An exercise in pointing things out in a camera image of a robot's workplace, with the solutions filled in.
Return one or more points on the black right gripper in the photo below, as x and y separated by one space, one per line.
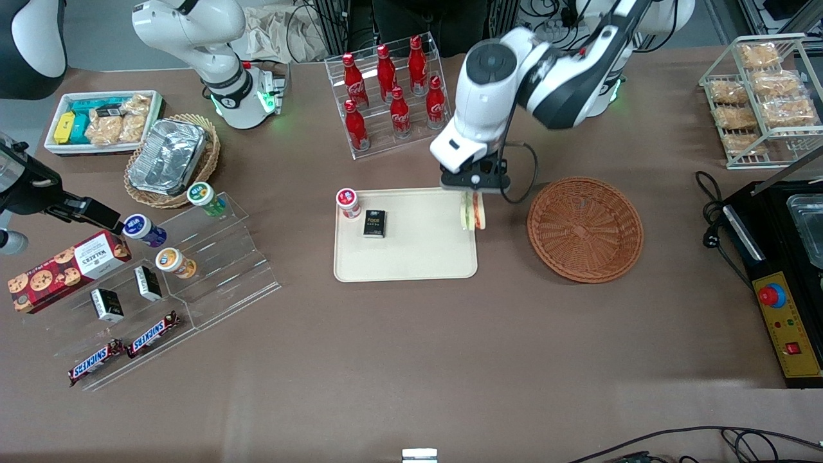
33 193

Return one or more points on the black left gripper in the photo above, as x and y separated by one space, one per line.
485 165

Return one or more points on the triangle sandwich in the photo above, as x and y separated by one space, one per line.
474 212

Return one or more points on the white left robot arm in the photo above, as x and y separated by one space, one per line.
488 96

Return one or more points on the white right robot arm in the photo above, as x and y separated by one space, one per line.
193 26

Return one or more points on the beige rectangular plastic tray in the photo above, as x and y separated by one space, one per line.
424 251

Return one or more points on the brown round wicker basket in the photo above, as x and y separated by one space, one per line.
585 257

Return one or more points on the light tan wicker basket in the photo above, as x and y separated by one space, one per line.
209 161

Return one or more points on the purple snack cup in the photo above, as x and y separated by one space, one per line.
143 229

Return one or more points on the red Walkers cookie box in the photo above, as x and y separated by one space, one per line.
64 270

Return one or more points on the white plastic snack bin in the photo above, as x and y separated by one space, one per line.
54 149

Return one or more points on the teal snack packet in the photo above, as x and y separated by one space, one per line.
96 103
80 132

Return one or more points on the clear bag of crackers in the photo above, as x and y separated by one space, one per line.
136 119
104 132

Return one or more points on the yellow snack packet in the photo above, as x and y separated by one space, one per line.
64 128

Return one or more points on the red cola bottle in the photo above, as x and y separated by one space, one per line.
353 80
416 61
400 112
435 103
386 71
355 125

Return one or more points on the small black white box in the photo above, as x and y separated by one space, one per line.
148 283
107 305

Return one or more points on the aluminium foil container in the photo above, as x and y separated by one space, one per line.
167 157

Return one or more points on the orange snack cup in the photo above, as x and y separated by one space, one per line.
175 262

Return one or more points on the clear acrylic bottle rack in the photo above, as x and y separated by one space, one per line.
386 145

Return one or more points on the green lid snack cup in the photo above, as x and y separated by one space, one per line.
206 198

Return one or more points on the small black Face box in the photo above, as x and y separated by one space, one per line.
374 224

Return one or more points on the Snickers chocolate bar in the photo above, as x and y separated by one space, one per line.
153 334
95 363

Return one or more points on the red lid snack cup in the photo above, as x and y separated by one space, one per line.
348 202

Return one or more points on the clear acrylic stepped display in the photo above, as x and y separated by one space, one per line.
225 270

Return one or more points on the white power strip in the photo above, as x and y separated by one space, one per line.
562 31

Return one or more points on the bagged fried snack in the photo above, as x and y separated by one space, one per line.
775 83
787 112
759 55
728 92
735 118
742 145

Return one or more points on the silver metal machine bar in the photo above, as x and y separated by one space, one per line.
744 233

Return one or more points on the black machine with yellow panel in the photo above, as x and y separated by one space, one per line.
775 257

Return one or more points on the red emergency stop button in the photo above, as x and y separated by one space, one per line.
771 295

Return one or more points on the steel pan in machine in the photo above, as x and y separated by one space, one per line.
809 231

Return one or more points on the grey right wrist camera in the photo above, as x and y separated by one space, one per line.
11 242

